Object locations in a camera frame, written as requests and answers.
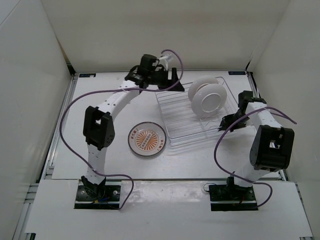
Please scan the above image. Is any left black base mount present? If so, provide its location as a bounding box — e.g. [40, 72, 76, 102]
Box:
[74, 181, 122, 210]

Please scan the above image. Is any white plate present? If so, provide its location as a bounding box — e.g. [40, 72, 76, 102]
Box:
[191, 83, 227, 118]
[188, 75, 219, 101]

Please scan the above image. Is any white wire dish rack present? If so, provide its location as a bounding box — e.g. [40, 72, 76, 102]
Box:
[155, 76, 238, 148]

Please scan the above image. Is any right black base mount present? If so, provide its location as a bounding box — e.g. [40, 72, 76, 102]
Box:
[203, 183, 258, 212]

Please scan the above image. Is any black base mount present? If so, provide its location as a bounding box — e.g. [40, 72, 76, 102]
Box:
[203, 183, 258, 212]
[74, 181, 122, 210]

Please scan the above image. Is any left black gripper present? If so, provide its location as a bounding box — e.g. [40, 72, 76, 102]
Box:
[147, 67, 184, 92]

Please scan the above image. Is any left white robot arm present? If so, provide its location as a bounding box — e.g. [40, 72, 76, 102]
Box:
[81, 66, 185, 200]

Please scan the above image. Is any orange patterned glass plate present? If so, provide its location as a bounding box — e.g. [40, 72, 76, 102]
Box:
[127, 121, 167, 158]

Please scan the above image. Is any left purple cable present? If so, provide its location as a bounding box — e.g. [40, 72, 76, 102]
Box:
[59, 48, 186, 211]

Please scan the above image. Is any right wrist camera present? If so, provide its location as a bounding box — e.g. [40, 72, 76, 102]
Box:
[238, 90, 254, 108]

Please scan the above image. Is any left blue corner label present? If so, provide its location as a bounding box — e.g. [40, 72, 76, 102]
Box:
[78, 73, 96, 78]

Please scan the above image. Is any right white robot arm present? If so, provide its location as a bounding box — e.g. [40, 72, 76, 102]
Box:
[217, 97, 295, 200]

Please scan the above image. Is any front white plate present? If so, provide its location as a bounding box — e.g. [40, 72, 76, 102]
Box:
[191, 83, 227, 118]

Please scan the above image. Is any blue corner label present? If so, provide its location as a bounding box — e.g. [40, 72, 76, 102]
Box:
[228, 71, 246, 76]
[78, 73, 96, 78]

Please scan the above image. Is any purple cable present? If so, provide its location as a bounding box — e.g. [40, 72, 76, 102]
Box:
[59, 48, 186, 211]
[214, 106, 298, 208]

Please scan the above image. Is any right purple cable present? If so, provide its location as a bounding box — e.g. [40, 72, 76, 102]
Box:
[214, 106, 298, 208]

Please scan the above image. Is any right blue corner label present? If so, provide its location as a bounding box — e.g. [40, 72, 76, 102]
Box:
[228, 71, 246, 76]

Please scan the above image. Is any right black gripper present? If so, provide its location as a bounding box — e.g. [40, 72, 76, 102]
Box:
[217, 112, 250, 133]

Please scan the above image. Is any rear white plate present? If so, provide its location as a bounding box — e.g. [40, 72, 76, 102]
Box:
[188, 75, 219, 101]

